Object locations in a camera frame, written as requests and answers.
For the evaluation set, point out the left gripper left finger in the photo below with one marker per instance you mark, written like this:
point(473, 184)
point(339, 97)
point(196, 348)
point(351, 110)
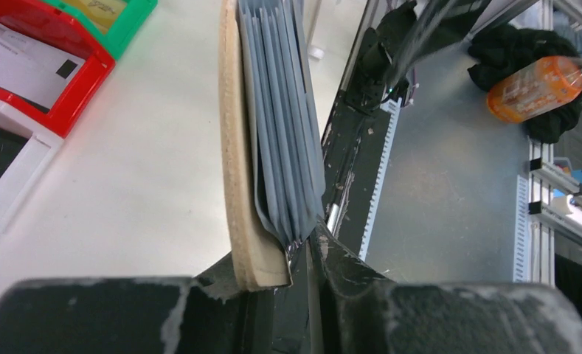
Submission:
point(207, 313)

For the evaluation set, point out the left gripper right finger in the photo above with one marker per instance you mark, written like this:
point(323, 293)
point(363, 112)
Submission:
point(354, 309)

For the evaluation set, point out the beige card holder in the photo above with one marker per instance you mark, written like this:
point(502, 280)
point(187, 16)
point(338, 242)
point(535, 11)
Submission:
point(274, 176)

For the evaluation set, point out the white cards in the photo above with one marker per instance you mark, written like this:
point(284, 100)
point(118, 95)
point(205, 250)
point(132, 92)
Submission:
point(33, 70)

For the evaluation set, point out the gold card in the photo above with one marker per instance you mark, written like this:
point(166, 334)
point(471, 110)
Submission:
point(102, 13)

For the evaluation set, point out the white plastic bin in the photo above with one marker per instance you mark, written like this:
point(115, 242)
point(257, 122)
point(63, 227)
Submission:
point(29, 165)

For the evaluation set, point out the black cloth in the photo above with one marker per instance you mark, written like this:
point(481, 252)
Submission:
point(503, 51)

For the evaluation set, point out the orange bottle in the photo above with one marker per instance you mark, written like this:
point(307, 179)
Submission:
point(538, 88)

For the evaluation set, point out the green plastic bin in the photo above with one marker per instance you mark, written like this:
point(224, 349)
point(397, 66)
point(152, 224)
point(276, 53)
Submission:
point(120, 35)

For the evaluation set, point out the red plastic bin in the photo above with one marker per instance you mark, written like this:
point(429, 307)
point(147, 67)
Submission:
point(57, 28)

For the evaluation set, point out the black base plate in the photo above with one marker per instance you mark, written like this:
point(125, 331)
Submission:
point(352, 147)

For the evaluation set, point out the white cable tray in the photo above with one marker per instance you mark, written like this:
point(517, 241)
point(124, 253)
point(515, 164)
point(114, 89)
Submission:
point(393, 109)

